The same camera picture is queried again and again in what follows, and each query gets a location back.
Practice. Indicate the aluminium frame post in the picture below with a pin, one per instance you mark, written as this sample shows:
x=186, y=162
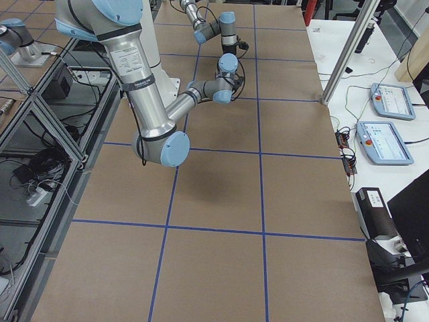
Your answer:
x=350, y=46

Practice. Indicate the black computer monitor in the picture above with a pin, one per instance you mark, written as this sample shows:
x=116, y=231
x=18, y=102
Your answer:
x=409, y=210

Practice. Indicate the black box with label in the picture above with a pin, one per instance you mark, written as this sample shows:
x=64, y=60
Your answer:
x=375, y=218

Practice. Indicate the teach pendant tablet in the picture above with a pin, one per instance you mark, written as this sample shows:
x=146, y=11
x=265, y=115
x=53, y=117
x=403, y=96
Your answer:
x=392, y=101
x=383, y=144

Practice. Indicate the aluminium frame rack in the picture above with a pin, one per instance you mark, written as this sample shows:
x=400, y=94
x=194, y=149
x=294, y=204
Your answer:
x=50, y=139

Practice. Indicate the white power strip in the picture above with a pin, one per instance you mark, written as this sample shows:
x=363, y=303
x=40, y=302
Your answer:
x=36, y=197

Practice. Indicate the orange circuit board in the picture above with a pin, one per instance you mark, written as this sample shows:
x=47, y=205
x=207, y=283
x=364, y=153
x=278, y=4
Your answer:
x=342, y=139

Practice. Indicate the upper teach pendant tablet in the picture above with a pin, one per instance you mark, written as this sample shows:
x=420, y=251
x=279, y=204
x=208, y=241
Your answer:
x=392, y=101

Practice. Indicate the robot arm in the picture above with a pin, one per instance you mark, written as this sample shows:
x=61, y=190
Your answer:
x=117, y=26
x=224, y=25

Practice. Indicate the lower teach pendant tablet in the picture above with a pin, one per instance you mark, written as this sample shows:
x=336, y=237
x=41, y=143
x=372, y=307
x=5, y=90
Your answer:
x=383, y=144

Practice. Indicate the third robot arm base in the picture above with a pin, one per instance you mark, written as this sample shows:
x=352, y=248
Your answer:
x=18, y=43

